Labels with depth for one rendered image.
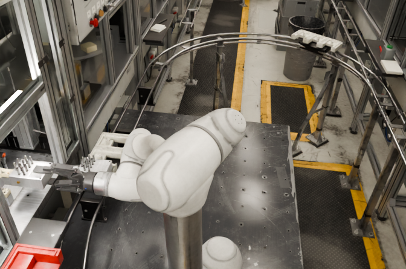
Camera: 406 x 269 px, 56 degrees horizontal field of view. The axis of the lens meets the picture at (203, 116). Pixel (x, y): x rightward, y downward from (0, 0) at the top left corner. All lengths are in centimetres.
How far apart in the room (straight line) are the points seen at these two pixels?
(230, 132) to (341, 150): 259
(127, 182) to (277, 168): 94
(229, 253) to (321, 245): 138
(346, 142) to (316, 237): 113
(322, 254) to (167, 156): 192
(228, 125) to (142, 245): 93
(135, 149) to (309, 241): 156
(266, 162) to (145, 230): 75
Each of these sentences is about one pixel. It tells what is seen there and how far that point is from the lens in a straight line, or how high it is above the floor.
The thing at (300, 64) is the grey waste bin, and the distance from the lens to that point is 420.
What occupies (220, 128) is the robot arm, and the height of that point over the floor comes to 152.
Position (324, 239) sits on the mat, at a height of 1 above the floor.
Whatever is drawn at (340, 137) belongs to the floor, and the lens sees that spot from 360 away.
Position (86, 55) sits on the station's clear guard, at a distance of 194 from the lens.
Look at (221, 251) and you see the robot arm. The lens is 137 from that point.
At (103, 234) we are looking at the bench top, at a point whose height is 68.
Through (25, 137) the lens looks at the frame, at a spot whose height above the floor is 99.
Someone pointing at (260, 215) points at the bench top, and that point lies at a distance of 185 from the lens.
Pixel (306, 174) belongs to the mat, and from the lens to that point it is 311.
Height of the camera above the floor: 207
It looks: 35 degrees down
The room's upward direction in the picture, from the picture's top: 3 degrees clockwise
